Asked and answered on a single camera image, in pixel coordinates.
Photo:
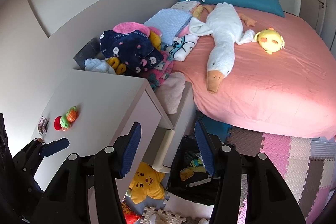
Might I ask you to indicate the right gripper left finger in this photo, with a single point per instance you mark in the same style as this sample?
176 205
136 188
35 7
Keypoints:
112 163

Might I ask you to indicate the pink flower fleece blanket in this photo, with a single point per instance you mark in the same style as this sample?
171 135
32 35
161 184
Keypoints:
159 74

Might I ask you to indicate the green orange turtle toy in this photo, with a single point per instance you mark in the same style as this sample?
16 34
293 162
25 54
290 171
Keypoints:
68 118

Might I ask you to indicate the pink hat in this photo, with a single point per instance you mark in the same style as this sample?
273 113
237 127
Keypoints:
129 27

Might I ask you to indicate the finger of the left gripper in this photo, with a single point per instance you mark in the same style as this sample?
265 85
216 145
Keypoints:
37 150

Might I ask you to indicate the light blue dotted blanket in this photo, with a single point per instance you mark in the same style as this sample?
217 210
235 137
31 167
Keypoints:
170 22

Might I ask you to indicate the yellow chick plush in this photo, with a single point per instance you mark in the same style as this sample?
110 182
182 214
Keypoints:
270 40

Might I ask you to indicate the white cartoon pillow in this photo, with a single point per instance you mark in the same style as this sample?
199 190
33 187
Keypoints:
181 47

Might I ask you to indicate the red heart plush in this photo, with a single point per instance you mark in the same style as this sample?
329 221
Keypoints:
57 125

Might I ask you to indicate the light blue baby cloth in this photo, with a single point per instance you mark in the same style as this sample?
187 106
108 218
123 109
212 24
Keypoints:
97 65

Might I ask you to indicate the pink bed sheet mattress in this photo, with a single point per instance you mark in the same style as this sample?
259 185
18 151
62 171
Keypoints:
290 92

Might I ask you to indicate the pale pink fluffy towel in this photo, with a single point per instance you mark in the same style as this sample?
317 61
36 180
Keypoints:
170 92

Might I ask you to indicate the navy rabbit print blanket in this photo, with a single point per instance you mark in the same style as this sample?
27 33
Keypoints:
134 49

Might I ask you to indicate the white goose plush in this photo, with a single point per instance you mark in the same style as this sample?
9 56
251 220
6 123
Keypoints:
225 25

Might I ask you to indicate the black trash bin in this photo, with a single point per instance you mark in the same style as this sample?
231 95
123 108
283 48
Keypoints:
188 177

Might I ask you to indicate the black wall socket panel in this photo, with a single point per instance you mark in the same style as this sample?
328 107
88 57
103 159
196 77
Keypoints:
90 51

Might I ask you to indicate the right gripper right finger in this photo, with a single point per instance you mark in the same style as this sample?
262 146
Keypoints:
223 162

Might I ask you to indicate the yellow star plush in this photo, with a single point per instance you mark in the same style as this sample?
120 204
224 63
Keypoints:
147 188

